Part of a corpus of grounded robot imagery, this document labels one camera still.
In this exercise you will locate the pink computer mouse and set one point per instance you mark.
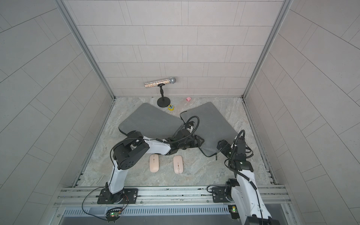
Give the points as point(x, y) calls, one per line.
point(178, 164)
point(154, 163)

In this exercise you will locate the grey laptop bag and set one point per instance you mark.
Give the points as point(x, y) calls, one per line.
point(213, 127)
point(151, 122)

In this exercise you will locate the aluminium mounting rail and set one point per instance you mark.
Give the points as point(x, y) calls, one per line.
point(170, 195)

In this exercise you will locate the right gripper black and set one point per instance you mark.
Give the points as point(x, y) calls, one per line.
point(225, 148)

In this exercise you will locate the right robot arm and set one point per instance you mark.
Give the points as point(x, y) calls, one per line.
point(243, 190)

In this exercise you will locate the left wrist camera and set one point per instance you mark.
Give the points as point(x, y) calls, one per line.
point(190, 128)

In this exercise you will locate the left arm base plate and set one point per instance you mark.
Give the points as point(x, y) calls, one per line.
point(125, 196)

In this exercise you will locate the small yellow blue toy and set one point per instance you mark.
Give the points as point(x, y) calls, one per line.
point(171, 107)

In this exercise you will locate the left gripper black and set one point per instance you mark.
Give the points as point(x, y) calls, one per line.
point(197, 141)

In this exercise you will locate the black microphone stand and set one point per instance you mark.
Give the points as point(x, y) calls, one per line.
point(163, 101)

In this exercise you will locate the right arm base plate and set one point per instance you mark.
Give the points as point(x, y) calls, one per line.
point(220, 194)

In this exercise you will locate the glitter microphone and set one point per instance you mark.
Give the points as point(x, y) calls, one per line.
point(170, 80)

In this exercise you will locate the left circuit board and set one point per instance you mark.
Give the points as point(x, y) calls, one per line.
point(114, 214)

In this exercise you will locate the right circuit board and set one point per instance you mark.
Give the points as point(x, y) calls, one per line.
point(233, 212)

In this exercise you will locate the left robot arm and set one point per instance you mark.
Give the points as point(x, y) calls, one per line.
point(129, 151)

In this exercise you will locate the circuit board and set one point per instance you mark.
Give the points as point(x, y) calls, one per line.
point(114, 214)
point(233, 212)

